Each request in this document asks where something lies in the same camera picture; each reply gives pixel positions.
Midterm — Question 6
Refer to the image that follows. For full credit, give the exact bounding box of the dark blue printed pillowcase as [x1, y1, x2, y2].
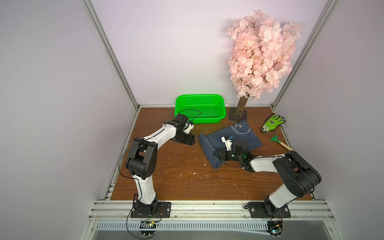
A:
[198, 121, 263, 169]

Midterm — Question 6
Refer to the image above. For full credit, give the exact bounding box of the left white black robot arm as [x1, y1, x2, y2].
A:
[119, 114, 195, 216]

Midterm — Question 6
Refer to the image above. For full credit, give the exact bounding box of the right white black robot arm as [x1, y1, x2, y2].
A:
[214, 139, 322, 217]

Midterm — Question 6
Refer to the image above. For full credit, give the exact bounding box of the green plastic basket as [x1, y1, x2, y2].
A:
[175, 94, 227, 124]

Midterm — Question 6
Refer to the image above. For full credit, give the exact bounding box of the green work glove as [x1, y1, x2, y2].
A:
[261, 114, 286, 133]

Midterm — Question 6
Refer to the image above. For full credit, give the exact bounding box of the right controller board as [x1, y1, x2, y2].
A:
[267, 221, 284, 237]

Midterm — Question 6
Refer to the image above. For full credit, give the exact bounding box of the controller board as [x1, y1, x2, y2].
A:
[139, 221, 158, 239]
[267, 221, 284, 237]

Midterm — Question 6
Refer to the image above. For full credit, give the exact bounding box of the pink artificial blossom tree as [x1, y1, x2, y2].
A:
[228, 10, 301, 121]

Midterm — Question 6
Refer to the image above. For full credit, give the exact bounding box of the left controller board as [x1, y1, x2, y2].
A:
[139, 221, 158, 239]

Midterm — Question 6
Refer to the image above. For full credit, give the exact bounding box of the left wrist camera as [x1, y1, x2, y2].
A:
[183, 121, 194, 135]

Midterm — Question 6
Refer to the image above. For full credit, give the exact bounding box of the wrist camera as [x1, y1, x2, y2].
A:
[221, 136, 236, 152]
[183, 121, 194, 135]

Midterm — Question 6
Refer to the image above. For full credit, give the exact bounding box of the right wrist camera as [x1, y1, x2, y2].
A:
[221, 136, 236, 152]

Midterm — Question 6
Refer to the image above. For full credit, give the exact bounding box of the green hand rake wooden handle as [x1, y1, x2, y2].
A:
[271, 135, 294, 151]

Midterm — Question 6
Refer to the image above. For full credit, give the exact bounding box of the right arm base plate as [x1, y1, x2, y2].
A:
[244, 202, 291, 219]

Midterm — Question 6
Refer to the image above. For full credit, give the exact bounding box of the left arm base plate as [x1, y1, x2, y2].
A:
[130, 201, 172, 219]

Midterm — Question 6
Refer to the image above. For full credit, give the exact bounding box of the aluminium front rail frame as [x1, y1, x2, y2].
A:
[88, 200, 335, 221]

